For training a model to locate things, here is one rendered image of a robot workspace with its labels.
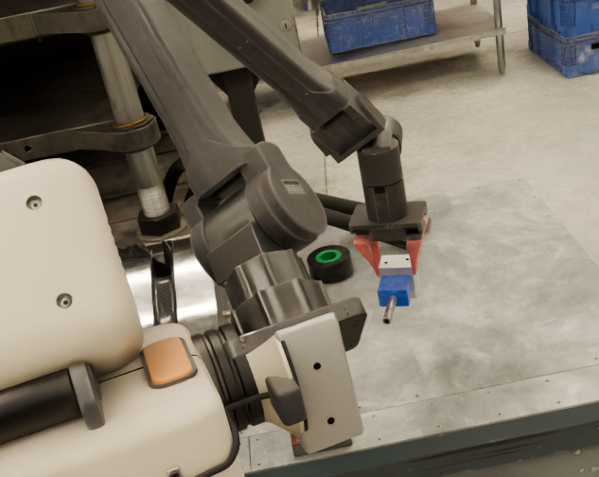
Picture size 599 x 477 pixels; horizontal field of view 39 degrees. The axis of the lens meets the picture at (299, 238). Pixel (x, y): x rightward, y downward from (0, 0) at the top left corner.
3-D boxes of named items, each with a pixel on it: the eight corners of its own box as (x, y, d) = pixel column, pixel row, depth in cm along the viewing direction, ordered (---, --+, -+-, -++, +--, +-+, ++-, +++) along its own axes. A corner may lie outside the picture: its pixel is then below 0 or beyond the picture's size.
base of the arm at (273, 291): (226, 361, 66) (368, 310, 68) (193, 272, 69) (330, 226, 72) (229, 394, 74) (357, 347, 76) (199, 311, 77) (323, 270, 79)
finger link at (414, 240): (385, 261, 128) (376, 206, 123) (432, 259, 126) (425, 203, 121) (378, 287, 122) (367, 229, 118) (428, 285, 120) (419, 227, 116)
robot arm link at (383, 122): (308, 136, 114) (357, 97, 110) (317, 105, 123) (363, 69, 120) (365, 200, 117) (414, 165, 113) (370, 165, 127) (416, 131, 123)
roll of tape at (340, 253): (301, 274, 157) (297, 258, 156) (334, 256, 161) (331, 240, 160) (328, 289, 151) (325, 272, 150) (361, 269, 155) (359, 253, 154)
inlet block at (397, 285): (407, 337, 117) (402, 304, 114) (371, 337, 118) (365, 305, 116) (419, 285, 128) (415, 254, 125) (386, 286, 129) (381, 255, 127)
